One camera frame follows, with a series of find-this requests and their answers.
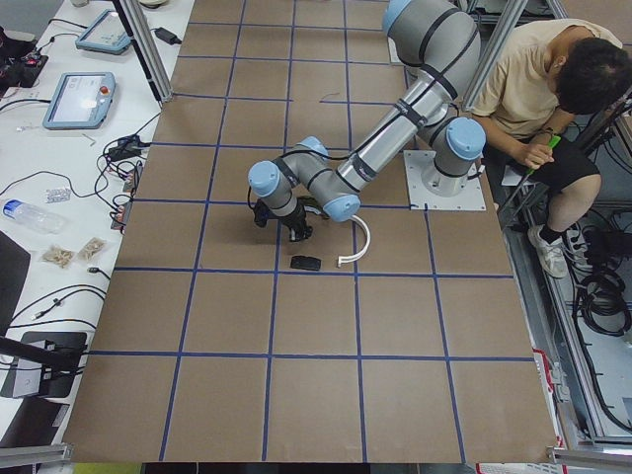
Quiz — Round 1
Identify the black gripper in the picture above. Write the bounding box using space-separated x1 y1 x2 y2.
283 206 313 242

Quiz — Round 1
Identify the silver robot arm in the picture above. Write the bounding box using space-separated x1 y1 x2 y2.
248 1 486 242

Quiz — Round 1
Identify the olive green brake shoe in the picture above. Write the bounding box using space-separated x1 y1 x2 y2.
297 196 329 219

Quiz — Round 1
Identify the black brake pad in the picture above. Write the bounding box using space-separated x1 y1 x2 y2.
289 255 322 272

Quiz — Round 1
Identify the white curved plastic part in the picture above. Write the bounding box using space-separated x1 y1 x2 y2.
336 215 372 269

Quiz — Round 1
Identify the black power adapter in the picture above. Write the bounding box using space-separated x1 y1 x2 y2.
154 27 182 44

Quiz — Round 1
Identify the clear plastic water bottle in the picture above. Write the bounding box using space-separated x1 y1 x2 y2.
1 199 66 234

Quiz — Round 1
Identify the near teach pendant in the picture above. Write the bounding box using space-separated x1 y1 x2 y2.
42 72 117 130

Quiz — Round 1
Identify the teach pendant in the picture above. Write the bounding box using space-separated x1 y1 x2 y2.
42 72 117 130
75 10 130 55

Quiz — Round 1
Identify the far teach pendant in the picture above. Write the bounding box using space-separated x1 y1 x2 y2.
75 10 130 55

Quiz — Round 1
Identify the seated person beige shirt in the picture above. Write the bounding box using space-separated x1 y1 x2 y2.
472 18 631 278

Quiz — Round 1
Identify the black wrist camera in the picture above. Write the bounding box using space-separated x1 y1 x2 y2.
252 199 271 228

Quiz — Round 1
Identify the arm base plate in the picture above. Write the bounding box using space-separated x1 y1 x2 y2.
403 150 486 211

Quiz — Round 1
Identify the aluminium frame post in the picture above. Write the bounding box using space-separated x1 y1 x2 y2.
461 0 527 112
113 0 173 104

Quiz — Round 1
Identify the green handled reach stick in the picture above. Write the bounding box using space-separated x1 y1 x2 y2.
496 133 564 213

